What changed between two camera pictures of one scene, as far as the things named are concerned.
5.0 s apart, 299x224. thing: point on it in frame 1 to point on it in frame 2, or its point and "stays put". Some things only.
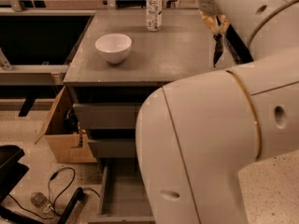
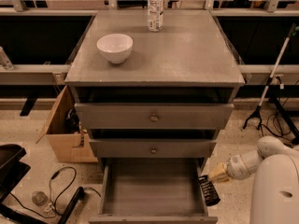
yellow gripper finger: (211, 21) to (220, 173)
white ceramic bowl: (114, 47) stays put
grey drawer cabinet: (108, 96) stays put
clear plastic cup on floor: (37, 199) stays put
